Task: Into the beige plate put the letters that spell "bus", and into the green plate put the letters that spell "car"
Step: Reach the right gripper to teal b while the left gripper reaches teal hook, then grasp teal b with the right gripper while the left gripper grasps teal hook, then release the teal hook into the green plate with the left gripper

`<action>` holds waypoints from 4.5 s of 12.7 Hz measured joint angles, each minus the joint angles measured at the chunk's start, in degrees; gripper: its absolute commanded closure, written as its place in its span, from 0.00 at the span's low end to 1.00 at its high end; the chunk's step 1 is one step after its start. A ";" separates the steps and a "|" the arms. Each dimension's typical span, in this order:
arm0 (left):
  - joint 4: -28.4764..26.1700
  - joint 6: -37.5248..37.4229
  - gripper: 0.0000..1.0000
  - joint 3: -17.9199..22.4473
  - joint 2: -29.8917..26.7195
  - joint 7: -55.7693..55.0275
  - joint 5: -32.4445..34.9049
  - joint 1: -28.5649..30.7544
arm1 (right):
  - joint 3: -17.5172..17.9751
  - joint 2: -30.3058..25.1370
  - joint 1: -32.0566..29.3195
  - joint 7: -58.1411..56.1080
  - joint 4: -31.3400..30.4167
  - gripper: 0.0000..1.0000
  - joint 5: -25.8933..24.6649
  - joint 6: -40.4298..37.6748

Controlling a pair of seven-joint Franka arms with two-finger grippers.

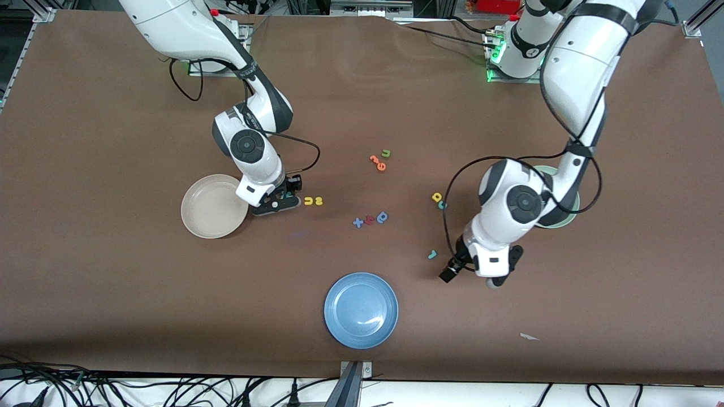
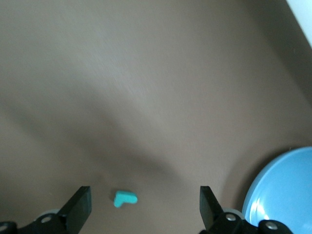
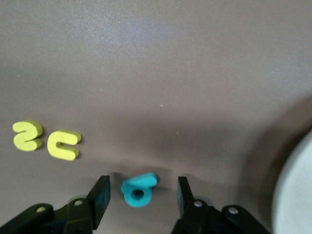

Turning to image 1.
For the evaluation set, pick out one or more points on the pale green plate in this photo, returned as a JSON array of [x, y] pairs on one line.
[[570, 217]]

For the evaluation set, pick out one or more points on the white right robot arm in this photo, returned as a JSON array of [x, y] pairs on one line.
[[181, 28]]

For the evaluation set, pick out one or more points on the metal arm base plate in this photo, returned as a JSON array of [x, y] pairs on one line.
[[218, 72], [512, 80]]

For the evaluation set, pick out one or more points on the brown table cover sheet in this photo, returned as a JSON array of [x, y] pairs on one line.
[[113, 294]]

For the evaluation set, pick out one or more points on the blue letter a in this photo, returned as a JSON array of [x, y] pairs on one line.
[[382, 217]]

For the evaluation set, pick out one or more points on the beige brown plate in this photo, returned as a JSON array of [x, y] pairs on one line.
[[209, 209]]

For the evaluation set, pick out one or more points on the white paper scrap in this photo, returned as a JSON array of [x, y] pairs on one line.
[[529, 337]]

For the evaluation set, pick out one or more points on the aluminium frame rail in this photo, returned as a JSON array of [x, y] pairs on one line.
[[691, 28], [42, 14]]

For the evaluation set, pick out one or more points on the dark grey metal beam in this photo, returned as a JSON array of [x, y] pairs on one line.
[[345, 393]]

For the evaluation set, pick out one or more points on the metal table clamp bracket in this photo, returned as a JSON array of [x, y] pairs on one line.
[[366, 370]]

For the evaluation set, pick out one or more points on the red box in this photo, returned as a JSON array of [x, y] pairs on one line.
[[498, 5]]

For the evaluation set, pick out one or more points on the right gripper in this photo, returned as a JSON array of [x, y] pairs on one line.
[[292, 184]]

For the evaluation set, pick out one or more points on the grey metal box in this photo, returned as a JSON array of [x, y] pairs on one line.
[[367, 8]]

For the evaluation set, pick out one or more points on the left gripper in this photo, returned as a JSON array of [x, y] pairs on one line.
[[459, 259]]

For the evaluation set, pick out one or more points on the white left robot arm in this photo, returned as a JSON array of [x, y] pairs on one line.
[[582, 62]]

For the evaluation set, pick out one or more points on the blue plate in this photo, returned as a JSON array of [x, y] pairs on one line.
[[361, 311]]

